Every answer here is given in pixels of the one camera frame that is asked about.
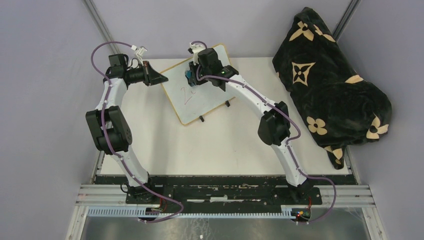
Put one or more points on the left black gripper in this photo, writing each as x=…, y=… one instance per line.
x=146, y=68

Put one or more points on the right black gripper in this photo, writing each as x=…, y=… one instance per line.
x=193, y=77

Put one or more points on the wood framed whiteboard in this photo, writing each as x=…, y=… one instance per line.
x=191, y=103

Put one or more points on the blue whiteboard eraser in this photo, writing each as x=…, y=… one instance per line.
x=190, y=79

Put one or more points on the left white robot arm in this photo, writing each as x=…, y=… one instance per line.
x=109, y=129

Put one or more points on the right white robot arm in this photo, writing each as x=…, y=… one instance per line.
x=274, y=121

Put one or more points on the black floral blanket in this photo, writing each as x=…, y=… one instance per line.
x=338, y=106

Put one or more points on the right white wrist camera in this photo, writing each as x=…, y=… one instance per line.
x=195, y=48

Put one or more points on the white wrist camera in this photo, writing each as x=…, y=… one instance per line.
x=195, y=48
x=138, y=52

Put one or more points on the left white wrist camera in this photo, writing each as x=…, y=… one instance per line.
x=138, y=52

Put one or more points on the black mounting base plate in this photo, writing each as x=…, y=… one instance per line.
x=226, y=194

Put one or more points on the aluminium frame rail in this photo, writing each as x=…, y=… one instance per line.
x=345, y=196

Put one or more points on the grey cable duct strip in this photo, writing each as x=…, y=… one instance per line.
x=146, y=212

